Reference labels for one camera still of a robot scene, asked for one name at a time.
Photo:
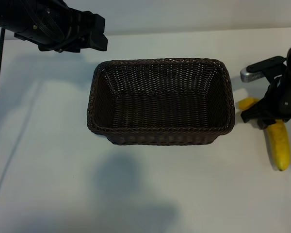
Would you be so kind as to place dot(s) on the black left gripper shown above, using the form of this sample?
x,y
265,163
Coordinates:
x,y
77,36

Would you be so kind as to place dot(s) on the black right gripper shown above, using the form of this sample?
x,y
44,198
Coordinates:
x,y
274,97

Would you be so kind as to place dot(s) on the yellow banana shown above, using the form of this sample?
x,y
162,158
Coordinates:
x,y
280,145

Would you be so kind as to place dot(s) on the dark brown wicker basket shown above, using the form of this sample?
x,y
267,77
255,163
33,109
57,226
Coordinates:
x,y
160,109

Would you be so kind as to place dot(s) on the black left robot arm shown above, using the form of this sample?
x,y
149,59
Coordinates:
x,y
14,14

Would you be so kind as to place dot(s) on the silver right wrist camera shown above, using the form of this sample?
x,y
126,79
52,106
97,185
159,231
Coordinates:
x,y
254,72

